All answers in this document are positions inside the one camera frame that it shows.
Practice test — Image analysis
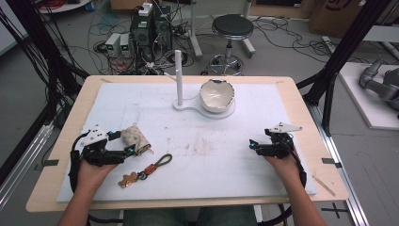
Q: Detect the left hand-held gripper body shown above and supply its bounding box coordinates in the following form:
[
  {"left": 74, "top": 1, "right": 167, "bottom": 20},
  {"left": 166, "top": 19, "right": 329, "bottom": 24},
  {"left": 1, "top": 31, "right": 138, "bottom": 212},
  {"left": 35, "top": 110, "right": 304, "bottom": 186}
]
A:
[{"left": 70, "top": 124, "right": 128, "bottom": 168}]

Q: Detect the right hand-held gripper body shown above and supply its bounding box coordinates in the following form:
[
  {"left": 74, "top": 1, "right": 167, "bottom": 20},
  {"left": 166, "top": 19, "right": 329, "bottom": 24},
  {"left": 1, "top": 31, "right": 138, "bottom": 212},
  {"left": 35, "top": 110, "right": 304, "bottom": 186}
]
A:
[{"left": 254, "top": 121, "right": 304, "bottom": 159}]

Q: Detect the cream quilted pouch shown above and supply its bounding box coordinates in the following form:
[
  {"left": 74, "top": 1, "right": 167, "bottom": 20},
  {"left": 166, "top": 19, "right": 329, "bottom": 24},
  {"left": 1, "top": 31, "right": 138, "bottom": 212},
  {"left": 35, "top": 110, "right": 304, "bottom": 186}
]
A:
[{"left": 120, "top": 124, "right": 155, "bottom": 156}]

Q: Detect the person's left hand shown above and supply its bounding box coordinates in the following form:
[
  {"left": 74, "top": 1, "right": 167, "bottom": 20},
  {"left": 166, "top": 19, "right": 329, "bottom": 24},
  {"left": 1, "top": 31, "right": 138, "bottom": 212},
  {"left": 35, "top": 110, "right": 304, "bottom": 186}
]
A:
[{"left": 76, "top": 158, "right": 119, "bottom": 196}]

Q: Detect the person's right hand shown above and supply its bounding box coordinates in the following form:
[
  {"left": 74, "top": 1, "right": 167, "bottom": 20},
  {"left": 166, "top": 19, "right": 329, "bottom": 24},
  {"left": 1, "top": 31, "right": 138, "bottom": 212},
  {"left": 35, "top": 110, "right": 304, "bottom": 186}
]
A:
[{"left": 263, "top": 153, "right": 303, "bottom": 190}]

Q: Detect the grey tape strip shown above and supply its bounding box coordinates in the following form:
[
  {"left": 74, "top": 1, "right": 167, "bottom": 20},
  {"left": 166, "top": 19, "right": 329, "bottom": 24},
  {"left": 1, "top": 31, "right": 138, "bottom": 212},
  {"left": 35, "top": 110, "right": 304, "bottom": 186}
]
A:
[
  {"left": 33, "top": 158, "right": 60, "bottom": 172},
  {"left": 321, "top": 157, "right": 343, "bottom": 170}
]

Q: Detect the white foam mat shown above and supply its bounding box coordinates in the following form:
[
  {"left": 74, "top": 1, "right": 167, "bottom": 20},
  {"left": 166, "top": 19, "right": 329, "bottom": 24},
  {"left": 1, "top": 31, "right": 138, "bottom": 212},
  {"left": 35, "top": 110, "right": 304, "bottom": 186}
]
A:
[{"left": 56, "top": 82, "right": 317, "bottom": 203}]

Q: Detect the white ceramic bowl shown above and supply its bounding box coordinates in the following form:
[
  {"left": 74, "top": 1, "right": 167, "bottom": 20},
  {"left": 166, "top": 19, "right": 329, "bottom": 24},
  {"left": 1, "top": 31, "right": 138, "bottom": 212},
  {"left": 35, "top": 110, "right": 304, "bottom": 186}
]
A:
[{"left": 199, "top": 78, "right": 236, "bottom": 114}]

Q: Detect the white base board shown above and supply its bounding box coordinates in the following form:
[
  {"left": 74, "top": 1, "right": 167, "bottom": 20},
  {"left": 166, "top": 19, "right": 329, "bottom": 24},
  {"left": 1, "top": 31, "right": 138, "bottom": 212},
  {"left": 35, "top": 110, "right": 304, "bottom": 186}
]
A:
[{"left": 338, "top": 61, "right": 399, "bottom": 132}]

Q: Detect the grey bench power supply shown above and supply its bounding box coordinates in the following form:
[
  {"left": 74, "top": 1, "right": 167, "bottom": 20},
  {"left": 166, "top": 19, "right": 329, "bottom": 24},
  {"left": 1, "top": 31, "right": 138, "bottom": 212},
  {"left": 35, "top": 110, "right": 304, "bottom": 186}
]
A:
[
  {"left": 104, "top": 32, "right": 122, "bottom": 55},
  {"left": 119, "top": 32, "right": 132, "bottom": 58}
]

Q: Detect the black round stool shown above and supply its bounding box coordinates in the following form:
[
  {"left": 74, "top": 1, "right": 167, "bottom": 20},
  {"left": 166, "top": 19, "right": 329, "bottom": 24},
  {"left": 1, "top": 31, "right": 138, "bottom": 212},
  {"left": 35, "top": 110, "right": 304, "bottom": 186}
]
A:
[{"left": 208, "top": 13, "right": 255, "bottom": 76}]

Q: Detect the black computer tower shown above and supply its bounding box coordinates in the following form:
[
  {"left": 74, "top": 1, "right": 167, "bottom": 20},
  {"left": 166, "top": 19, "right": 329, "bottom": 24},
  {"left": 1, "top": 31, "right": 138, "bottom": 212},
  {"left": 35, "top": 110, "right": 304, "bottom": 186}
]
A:
[{"left": 129, "top": 3, "right": 174, "bottom": 64}]

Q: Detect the white table leg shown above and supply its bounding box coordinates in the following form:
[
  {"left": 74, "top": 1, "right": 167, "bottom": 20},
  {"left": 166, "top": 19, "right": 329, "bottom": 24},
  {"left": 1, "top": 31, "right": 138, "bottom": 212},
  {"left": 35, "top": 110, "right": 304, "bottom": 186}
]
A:
[{"left": 187, "top": 0, "right": 204, "bottom": 59}]

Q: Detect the white power strip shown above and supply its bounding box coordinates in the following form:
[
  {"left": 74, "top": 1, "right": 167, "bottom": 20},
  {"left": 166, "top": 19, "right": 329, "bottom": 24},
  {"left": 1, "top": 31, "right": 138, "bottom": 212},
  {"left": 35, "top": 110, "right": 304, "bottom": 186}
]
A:
[{"left": 137, "top": 2, "right": 154, "bottom": 18}]

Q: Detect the brown cardboard box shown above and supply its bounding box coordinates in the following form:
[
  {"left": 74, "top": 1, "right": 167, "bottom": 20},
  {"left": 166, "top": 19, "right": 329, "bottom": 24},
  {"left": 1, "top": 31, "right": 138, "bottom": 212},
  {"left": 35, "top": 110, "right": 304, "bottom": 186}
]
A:
[{"left": 308, "top": 0, "right": 399, "bottom": 40}]

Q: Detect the bear keychain with olive loop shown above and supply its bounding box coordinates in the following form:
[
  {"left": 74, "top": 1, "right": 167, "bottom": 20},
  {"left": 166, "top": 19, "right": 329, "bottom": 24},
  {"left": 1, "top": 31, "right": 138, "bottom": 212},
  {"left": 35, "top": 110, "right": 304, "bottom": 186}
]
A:
[{"left": 118, "top": 153, "right": 174, "bottom": 189}]

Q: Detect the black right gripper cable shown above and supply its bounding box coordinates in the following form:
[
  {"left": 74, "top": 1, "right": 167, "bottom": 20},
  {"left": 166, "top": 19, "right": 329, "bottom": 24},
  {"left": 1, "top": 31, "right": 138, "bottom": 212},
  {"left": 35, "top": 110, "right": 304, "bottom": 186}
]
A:
[{"left": 290, "top": 147, "right": 309, "bottom": 189}]

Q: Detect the aluminium rail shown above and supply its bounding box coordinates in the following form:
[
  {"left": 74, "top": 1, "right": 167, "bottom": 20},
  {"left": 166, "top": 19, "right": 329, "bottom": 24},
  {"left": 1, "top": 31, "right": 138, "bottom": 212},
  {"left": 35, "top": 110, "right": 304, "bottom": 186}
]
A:
[
  {"left": 306, "top": 103, "right": 371, "bottom": 226},
  {"left": 0, "top": 123, "right": 55, "bottom": 211}
]

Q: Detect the white stand with post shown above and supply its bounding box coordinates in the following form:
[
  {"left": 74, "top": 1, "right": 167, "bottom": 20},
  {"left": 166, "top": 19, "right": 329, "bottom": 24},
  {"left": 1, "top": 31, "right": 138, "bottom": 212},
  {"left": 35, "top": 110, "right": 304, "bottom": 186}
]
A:
[{"left": 172, "top": 49, "right": 236, "bottom": 121}]

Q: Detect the black metal frame with cables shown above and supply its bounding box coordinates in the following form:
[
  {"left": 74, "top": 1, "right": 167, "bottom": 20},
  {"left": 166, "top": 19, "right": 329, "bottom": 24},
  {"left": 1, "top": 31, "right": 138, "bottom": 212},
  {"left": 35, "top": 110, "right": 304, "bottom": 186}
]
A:
[{"left": 0, "top": 0, "right": 90, "bottom": 186}]

